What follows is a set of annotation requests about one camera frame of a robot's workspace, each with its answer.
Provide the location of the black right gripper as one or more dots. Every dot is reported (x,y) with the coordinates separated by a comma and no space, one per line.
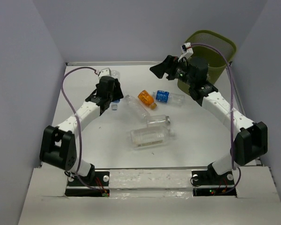
(165,66)

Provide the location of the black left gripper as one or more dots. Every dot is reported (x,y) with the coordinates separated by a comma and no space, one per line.
(117,93)

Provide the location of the small blue label bottle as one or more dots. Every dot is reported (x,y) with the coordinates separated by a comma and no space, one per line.
(114,105)

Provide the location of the blue label plastic bottle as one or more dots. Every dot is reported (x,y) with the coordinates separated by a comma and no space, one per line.
(168,97)

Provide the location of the orange juice bottle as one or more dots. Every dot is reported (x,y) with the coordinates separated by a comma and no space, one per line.
(147,99)

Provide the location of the clear bottle silver cap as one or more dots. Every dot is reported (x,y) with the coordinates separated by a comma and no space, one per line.
(158,120)

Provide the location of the large clear bottle white cap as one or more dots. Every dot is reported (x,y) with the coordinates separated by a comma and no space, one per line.
(149,136)

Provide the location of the clear plastic bottle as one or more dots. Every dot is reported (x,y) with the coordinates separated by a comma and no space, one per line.
(115,74)

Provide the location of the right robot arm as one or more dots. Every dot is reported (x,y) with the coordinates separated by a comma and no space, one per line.
(249,139)

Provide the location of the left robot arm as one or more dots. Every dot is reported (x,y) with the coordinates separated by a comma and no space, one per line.
(61,145)

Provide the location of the green mesh waste bin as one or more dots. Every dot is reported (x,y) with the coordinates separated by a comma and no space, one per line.
(216,63)

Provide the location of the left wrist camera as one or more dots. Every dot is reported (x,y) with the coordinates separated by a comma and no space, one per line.
(105,72)

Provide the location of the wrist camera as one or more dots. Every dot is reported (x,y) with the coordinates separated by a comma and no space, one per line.
(105,72)
(187,51)

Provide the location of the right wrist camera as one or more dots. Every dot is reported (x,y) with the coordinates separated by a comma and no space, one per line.
(187,51)

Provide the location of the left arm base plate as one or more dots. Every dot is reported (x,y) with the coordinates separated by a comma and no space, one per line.
(98,187)

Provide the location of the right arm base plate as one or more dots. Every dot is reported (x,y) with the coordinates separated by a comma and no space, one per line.
(204,187)

